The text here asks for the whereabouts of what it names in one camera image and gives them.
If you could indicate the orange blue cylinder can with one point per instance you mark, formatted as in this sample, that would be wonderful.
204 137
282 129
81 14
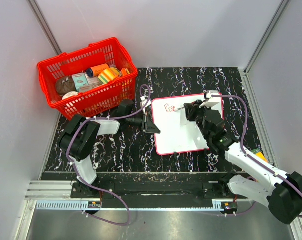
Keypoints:
96 70

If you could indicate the pink framed whiteboard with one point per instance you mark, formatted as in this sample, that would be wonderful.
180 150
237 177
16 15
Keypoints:
177 134

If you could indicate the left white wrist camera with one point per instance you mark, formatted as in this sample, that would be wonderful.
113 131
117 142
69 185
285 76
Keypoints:
145 102

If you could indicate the orange yellow tag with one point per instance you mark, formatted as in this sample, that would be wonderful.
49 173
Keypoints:
259 154

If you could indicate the pink white small box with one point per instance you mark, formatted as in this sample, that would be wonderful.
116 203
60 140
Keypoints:
92 82

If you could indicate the orange small package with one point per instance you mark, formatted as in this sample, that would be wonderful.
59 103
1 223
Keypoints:
123 72

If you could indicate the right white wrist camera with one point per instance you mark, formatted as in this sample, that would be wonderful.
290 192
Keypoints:
211 99

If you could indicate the yellow green striped package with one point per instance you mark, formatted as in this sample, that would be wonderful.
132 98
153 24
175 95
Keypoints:
108 75

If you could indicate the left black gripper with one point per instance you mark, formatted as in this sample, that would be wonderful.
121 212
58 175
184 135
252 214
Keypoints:
147 125

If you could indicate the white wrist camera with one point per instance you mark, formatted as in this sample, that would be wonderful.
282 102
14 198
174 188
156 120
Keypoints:
211 99
145 102

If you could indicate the teal small box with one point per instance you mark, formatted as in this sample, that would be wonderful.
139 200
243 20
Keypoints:
79 80

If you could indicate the brown round bread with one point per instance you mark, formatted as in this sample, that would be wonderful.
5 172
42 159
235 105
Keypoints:
64 85

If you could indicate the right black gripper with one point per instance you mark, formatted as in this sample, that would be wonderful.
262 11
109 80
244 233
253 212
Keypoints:
191 109

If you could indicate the red plastic shopping basket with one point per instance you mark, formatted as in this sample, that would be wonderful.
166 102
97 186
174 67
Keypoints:
97 100

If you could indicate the aluminium rail frame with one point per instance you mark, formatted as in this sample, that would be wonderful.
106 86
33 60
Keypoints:
50 213

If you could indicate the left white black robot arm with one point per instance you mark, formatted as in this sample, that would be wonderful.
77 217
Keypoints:
79 136

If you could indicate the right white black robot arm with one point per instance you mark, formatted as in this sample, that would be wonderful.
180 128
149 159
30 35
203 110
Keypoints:
271 187

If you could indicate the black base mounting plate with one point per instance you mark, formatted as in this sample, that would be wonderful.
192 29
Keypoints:
156 190

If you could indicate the white round lid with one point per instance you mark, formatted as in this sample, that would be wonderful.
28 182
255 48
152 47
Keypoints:
69 95

